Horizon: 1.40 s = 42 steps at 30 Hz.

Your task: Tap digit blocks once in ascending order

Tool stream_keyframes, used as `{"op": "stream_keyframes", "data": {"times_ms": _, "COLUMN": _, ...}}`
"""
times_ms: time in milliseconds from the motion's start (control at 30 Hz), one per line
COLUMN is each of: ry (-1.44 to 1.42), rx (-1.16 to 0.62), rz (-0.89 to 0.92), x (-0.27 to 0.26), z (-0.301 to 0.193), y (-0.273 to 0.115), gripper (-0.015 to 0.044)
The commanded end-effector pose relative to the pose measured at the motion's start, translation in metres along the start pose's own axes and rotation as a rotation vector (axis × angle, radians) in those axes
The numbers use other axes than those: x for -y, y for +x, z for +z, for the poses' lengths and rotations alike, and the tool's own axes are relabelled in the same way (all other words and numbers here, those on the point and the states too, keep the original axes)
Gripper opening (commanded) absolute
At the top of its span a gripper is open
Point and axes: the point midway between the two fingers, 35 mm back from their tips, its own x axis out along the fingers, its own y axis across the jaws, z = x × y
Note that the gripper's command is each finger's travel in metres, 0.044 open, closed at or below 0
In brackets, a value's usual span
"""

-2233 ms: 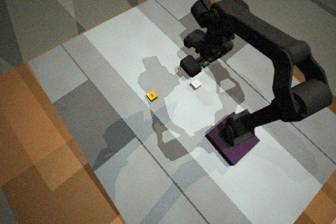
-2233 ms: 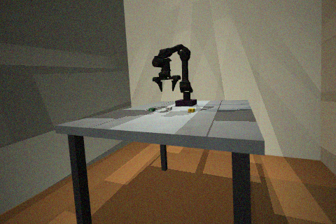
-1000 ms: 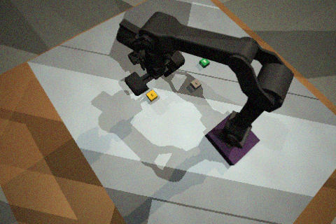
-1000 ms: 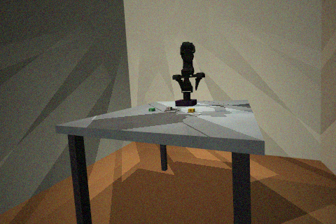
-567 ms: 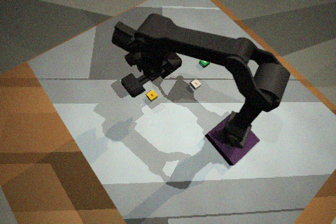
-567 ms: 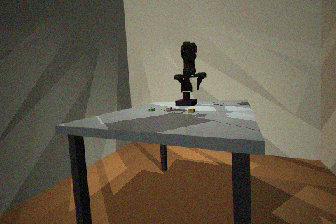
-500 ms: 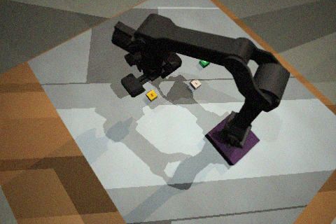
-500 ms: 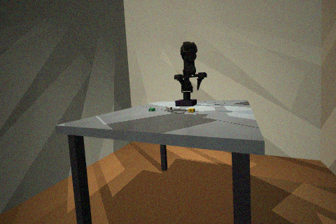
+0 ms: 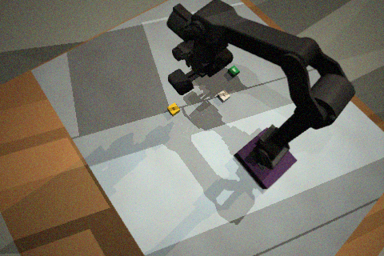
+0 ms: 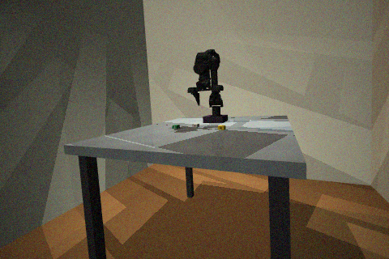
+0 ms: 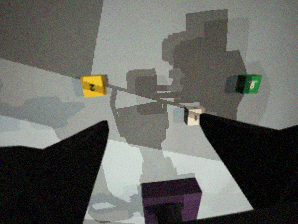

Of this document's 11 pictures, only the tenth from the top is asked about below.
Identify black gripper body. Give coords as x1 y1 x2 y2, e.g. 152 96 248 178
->
187 75 224 93

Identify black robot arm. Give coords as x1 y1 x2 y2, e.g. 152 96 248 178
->
193 49 223 117

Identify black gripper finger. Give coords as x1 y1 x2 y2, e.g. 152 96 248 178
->
191 93 200 106
212 91 220 105

